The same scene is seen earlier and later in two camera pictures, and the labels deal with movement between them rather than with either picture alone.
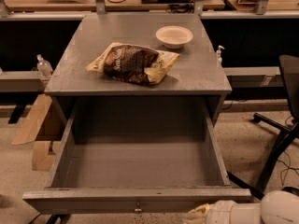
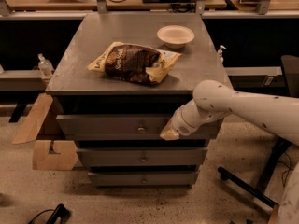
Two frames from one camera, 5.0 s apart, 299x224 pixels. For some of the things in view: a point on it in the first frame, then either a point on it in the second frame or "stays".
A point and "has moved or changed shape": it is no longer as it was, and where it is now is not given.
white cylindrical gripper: (218, 215) -> (179, 124)
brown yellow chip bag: (134, 63) stays
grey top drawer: (136, 155) has moved or changed shape
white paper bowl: (174, 36) stays
